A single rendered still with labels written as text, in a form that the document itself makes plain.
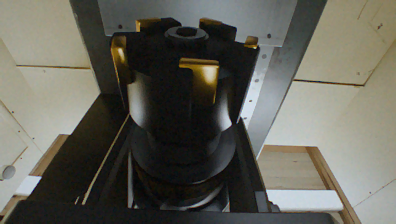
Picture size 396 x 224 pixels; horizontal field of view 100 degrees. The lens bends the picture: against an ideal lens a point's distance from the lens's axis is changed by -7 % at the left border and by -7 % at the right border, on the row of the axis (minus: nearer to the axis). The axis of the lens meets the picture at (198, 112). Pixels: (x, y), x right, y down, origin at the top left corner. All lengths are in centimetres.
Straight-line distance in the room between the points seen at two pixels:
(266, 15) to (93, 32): 48
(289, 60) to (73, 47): 100
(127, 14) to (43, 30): 73
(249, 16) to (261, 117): 40
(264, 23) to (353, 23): 69
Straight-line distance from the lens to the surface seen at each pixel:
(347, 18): 113
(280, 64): 64
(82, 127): 59
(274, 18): 53
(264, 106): 72
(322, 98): 133
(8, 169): 109
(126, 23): 53
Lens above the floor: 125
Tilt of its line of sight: 41 degrees up
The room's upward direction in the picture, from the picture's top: 175 degrees counter-clockwise
